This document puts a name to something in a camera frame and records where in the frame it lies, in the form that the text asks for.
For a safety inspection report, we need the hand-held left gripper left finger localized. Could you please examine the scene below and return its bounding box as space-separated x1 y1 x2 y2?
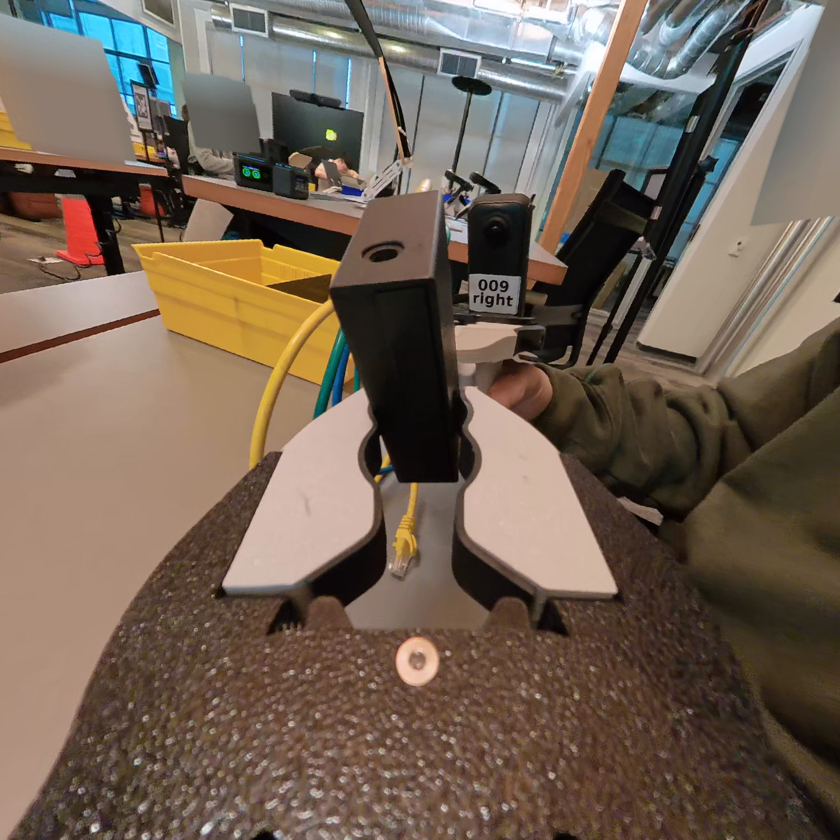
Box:
220 387 388 608

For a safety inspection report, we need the yellow ethernet cable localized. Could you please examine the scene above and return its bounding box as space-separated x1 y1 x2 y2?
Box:
248 298 421 580

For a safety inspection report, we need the black floor lamp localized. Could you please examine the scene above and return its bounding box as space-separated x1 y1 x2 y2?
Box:
451 74 496 194

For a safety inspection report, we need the black device with green lights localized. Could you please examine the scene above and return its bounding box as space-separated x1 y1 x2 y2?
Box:
233 152 274 193

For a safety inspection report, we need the yellow plastic bin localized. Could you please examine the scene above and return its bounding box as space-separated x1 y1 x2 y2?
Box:
131 238 361 387

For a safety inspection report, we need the person's torso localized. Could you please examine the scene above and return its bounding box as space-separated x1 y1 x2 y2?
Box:
656 394 840 840

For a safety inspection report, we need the orange traffic cone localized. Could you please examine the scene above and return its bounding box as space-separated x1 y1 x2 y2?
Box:
55 196 107 267

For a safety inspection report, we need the silver round ventilation duct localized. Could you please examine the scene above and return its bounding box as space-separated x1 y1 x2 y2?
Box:
269 0 742 86

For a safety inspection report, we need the wooden support post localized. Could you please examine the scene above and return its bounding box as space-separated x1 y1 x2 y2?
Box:
537 0 652 256

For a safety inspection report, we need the green ethernet cable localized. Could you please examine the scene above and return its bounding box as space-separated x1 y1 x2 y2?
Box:
312 327 350 421

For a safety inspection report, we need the person's right forearm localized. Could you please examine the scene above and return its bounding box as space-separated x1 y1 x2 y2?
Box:
535 318 840 526

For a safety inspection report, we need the large black computer monitor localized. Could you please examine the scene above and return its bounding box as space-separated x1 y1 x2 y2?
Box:
270 91 366 177

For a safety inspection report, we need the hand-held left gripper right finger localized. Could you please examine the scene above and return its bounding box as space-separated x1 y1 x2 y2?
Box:
451 386 622 624

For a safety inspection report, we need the black-framed wooden desk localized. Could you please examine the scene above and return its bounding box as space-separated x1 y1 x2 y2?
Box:
0 146 173 277

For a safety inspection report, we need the black tripod stand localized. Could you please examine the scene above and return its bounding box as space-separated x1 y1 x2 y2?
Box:
584 0 772 368

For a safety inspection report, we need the black network switch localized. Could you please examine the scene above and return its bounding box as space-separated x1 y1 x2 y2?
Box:
328 190 463 484

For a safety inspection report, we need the person's right hand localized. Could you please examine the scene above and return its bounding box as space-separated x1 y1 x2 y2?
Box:
487 363 557 422

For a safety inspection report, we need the blue ethernet cable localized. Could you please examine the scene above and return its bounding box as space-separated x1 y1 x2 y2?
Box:
330 338 361 411

